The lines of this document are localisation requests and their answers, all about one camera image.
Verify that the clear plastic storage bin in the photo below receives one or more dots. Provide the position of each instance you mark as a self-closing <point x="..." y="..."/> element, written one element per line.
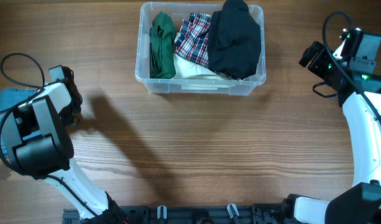
<point x="180" y="11"/>

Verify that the blue denim cloth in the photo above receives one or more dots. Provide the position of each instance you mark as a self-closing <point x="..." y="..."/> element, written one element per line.
<point x="10" y="96"/>

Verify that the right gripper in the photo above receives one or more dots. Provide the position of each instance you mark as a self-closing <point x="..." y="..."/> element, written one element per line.
<point x="316" y="66"/>

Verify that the white label on bin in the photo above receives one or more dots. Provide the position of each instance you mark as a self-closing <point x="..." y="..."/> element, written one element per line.
<point x="198" y="87"/>

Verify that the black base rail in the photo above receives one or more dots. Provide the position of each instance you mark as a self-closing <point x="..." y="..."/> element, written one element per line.
<point x="255" y="214"/>

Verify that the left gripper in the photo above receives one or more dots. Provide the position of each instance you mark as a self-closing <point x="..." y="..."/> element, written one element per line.
<point x="71" y="119"/>

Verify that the plaid shirt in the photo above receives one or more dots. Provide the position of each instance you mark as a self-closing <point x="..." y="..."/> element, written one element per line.
<point x="191" y="41"/>

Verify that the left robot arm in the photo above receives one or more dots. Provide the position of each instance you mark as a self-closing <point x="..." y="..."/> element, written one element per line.
<point x="34" y="142"/>

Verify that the cream cloth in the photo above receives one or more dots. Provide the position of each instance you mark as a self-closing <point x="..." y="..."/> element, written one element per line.
<point x="187" y="70"/>

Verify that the green garment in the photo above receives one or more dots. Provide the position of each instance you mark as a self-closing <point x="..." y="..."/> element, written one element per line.
<point x="162" y="35"/>

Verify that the black garment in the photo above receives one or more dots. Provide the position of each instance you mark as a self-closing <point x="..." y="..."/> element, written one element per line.
<point x="234" y="41"/>

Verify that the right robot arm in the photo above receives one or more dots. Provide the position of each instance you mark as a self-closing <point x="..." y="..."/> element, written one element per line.
<point x="348" y="70"/>

